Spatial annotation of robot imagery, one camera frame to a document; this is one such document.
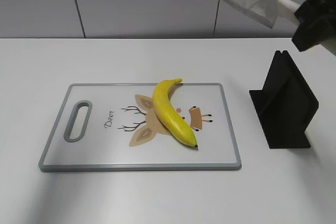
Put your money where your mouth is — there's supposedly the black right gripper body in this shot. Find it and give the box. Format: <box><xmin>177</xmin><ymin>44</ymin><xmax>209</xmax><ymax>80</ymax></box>
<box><xmin>292</xmin><ymin>0</ymin><xmax>335</xmax><ymax>51</ymax></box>

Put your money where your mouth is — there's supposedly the yellow plastic banana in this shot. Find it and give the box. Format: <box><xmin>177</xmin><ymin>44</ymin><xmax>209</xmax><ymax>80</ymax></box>
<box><xmin>152</xmin><ymin>78</ymin><xmax>198</xmax><ymax>148</ymax></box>

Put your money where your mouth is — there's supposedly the black knife stand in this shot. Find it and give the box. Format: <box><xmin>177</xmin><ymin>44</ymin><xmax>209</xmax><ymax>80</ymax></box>
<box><xmin>249</xmin><ymin>50</ymin><xmax>319</xmax><ymax>148</ymax></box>

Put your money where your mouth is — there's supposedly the white grey cutting board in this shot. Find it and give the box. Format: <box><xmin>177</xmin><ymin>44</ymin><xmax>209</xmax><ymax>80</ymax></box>
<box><xmin>38</xmin><ymin>83</ymin><xmax>242</xmax><ymax>172</ymax></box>

